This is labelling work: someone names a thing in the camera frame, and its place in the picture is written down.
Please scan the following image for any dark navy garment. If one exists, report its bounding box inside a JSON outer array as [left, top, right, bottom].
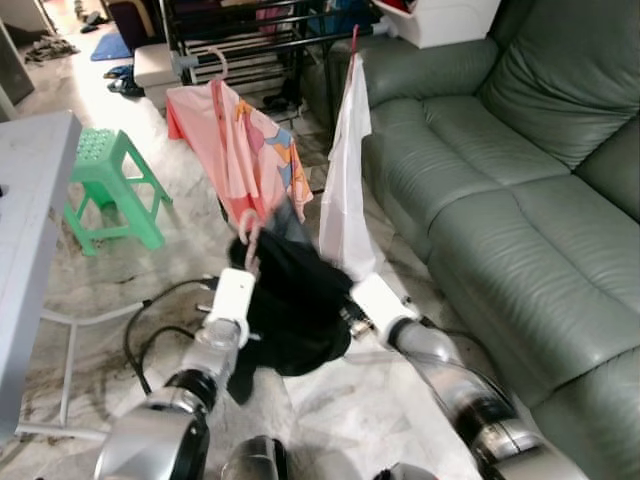
[[225, 200, 356, 406]]

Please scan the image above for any grey robot right leg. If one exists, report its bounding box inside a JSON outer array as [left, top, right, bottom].
[[375, 462, 436, 480]]

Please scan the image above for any grey robot leg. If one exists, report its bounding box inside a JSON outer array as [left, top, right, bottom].
[[375, 462, 436, 480], [220, 435, 291, 480]]

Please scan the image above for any grey robot left leg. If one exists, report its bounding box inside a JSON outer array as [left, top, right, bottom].
[[220, 435, 291, 480]]

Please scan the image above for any grey-green leather sofa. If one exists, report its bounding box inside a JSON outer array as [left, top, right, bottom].
[[330, 0, 640, 480]]

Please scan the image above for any pink printed garment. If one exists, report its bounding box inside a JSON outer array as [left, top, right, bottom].
[[165, 80, 314, 236]]

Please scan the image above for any green plastic stool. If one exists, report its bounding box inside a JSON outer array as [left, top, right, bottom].
[[63, 127, 173, 256]]

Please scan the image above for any black clothes drying rack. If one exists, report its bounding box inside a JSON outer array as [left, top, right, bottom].
[[160, 0, 401, 111]]

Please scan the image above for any white box under rack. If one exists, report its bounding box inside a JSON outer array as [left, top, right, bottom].
[[133, 42, 181, 106]]

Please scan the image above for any dark pair of slippers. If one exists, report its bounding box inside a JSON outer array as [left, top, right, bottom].
[[103, 65, 146, 98]]

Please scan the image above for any blue floor mat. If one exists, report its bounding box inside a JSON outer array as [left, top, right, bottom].
[[90, 30, 133, 63]]

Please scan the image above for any grey cloth heap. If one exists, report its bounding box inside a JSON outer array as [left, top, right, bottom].
[[22, 33, 81, 63]]

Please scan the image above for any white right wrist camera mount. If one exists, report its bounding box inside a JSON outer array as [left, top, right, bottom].
[[350, 272, 413, 346]]

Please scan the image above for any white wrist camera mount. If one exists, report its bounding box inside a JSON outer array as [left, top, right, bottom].
[[350, 272, 413, 346], [205, 268, 259, 326]]

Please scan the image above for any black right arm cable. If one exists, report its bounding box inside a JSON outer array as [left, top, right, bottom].
[[405, 298, 521, 401]]

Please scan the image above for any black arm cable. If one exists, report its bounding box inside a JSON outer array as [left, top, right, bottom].
[[122, 278, 216, 396], [405, 298, 521, 401]]

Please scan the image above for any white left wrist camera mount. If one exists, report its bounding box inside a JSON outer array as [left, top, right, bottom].
[[205, 268, 259, 326]]

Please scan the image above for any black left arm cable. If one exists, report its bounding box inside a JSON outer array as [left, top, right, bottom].
[[122, 278, 216, 396]]

